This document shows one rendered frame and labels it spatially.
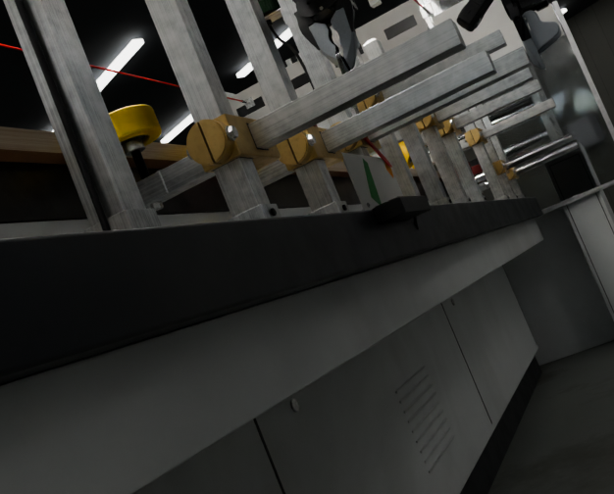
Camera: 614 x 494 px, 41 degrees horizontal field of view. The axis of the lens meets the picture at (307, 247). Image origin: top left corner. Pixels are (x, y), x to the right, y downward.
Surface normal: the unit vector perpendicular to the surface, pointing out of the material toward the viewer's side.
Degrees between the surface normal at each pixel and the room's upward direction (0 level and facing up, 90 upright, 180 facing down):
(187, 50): 90
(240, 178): 90
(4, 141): 90
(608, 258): 90
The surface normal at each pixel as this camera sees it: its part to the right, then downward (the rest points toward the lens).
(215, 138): -0.36, 0.07
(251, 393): 0.85, -0.38
